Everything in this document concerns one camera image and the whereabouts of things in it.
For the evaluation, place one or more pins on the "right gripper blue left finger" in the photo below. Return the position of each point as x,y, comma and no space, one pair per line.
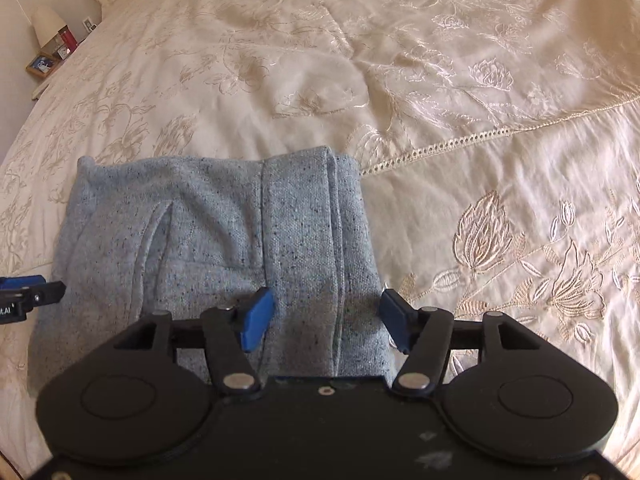
253,319

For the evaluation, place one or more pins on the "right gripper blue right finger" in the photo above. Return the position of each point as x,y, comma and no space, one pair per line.
398,317

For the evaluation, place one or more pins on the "grey speckled pants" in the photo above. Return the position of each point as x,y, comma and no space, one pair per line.
186,234

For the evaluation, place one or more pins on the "white left nightstand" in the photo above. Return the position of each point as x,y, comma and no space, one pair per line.
38,91

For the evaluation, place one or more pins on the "cream embroidered bedspread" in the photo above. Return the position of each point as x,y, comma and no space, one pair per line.
498,142

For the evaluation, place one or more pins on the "red bottle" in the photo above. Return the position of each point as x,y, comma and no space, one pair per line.
68,38

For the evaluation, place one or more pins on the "wooden picture frame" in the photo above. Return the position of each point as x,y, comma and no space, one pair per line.
43,65

